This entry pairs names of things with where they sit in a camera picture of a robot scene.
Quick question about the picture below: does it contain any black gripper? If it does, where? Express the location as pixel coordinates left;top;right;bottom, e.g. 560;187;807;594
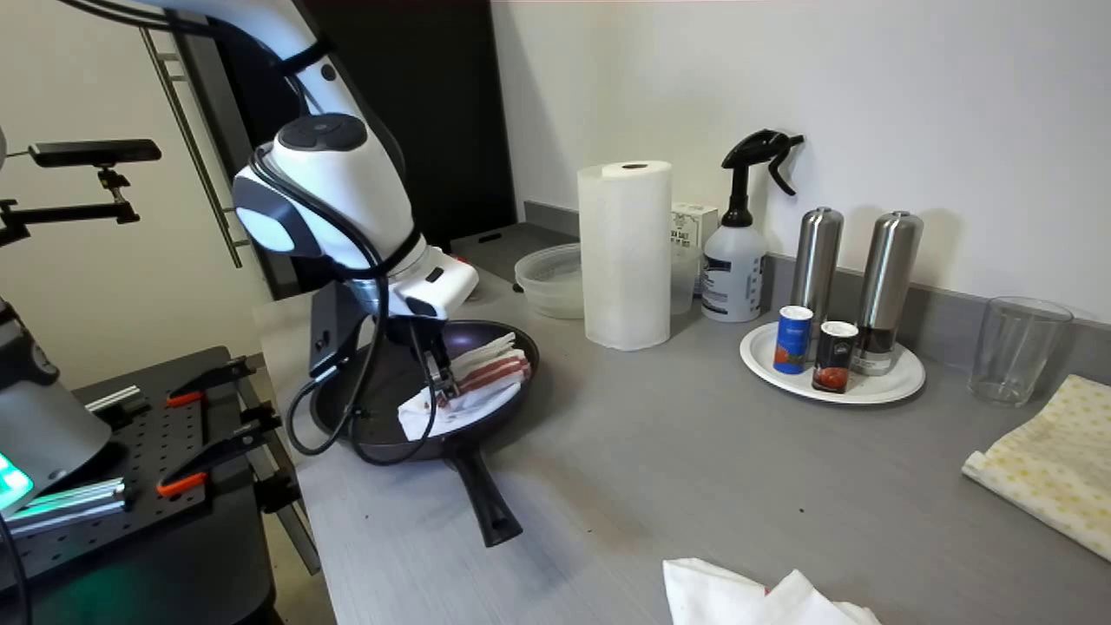
354;316;455;400

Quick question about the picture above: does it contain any white red-striped tea towel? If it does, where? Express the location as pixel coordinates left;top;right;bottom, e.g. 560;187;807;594
396;330;530;442

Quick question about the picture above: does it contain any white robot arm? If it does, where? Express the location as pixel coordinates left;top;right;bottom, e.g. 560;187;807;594
66;0;475;327

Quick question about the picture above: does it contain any dark frying pan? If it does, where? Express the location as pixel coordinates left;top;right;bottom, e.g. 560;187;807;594
308;321;538;545

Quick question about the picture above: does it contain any white paper towel roll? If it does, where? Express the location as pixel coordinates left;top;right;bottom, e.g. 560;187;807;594
578;161;669;349

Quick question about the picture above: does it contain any clear plastic container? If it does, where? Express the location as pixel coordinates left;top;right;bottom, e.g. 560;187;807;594
514;244;585;321

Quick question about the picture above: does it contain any orange black clamp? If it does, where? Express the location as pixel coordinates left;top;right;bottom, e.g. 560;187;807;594
155;403;280;499
162;359;258;410

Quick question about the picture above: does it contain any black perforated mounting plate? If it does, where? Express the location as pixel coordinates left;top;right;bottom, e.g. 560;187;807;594
3;349;261;580

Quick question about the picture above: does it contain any white round plate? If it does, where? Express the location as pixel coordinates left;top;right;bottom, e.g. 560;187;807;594
736;323;928;406

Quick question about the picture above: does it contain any crumpled white tissue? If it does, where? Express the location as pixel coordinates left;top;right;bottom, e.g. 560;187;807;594
662;560;882;625

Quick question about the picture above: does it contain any blue spice jar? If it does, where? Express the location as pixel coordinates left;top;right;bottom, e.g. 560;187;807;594
776;306;813;375

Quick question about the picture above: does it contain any spray bottle black trigger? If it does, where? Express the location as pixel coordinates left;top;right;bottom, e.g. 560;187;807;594
697;127;810;327

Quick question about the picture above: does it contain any steel pepper mill left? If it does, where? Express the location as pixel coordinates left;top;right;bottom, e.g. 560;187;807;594
793;207;845;321

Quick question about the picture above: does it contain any steel pepper mill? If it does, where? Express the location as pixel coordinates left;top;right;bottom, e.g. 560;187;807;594
859;213;924;353
793;207;845;321

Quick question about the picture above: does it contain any dark spice jar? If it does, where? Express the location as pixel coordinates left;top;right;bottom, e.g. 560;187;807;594
813;321;863;391

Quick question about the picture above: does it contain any steel pepper mill right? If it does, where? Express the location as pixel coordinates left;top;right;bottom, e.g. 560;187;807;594
859;213;924;353

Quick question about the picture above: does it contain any clear drinking glass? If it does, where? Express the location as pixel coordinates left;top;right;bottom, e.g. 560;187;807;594
971;299;1074;406

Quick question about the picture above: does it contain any yellow patterned cloth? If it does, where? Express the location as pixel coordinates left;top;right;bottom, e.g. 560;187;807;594
961;375;1111;560

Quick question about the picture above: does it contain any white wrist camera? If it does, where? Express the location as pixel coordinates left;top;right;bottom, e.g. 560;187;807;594
390;244;479;321

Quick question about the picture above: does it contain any white wall socket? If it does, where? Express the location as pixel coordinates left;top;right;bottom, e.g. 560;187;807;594
669;201;719;249

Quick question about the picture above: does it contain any black camera on stand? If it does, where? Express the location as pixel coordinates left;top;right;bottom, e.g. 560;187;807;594
0;139;159;245

